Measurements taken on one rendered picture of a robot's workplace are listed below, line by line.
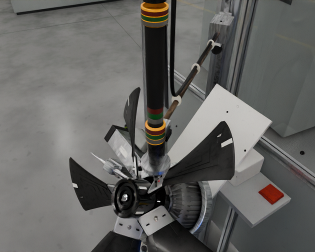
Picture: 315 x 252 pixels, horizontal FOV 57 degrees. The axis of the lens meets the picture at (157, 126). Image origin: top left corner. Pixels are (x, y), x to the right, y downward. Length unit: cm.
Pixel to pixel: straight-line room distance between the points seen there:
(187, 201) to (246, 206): 45
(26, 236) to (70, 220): 31
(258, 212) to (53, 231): 151
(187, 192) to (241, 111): 33
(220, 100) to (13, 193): 200
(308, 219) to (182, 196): 73
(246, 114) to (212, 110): 13
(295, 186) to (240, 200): 25
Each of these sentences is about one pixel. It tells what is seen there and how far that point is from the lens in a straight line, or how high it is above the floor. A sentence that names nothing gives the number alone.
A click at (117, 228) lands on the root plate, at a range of 97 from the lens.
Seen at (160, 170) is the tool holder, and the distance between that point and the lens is 67.
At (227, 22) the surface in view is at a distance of 111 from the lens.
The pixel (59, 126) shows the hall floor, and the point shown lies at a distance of 314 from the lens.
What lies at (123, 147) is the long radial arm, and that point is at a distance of 117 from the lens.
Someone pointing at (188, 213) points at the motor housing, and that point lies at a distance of 99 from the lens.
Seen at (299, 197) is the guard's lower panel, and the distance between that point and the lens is 148.
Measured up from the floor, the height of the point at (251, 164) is 97.
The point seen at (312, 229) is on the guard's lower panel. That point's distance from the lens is 154.
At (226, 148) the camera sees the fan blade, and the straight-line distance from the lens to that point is 77.
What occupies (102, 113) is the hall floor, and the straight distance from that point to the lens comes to 319.
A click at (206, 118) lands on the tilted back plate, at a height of 127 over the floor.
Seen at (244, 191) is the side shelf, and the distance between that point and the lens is 141.
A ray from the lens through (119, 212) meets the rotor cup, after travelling 91.
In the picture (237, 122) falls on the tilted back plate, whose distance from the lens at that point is 103.
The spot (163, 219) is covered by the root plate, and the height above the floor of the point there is 119.
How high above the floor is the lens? 195
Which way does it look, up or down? 41 degrees down
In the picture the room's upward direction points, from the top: straight up
